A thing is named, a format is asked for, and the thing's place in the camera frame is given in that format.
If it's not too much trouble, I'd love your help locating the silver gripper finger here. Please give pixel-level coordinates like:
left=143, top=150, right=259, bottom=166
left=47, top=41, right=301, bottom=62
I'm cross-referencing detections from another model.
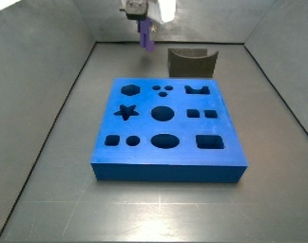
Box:
left=158, top=0, right=176, bottom=23

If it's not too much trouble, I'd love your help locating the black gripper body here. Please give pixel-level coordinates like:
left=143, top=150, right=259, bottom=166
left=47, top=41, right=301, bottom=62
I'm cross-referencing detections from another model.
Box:
left=120, top=0, right=148, bottom=21

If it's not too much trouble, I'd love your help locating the blue foam shape board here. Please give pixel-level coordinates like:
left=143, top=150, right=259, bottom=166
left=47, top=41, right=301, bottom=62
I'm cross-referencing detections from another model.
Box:
left=90, top=78, right=247, bottom=183

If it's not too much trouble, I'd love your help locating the dark curved holder stand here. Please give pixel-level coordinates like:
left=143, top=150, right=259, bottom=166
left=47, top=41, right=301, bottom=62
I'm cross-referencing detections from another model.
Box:
left=167, top=48, right=218, bottom=78

